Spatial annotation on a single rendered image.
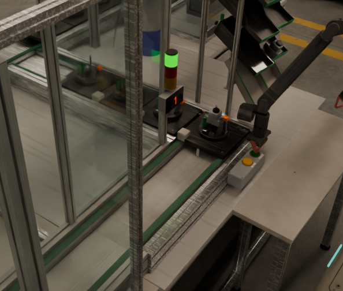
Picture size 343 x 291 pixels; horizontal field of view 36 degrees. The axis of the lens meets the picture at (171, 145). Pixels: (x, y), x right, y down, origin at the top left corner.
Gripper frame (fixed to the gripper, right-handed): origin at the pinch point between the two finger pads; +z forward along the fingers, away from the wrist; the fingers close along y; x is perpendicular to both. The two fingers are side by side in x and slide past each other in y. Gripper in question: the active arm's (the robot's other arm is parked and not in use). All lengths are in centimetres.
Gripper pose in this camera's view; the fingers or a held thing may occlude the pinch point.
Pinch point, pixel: (256, 150)
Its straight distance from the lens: 226.9
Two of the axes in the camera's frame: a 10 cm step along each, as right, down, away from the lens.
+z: -0.4, 7.8, 6.3
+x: 8.2, 3.8, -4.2
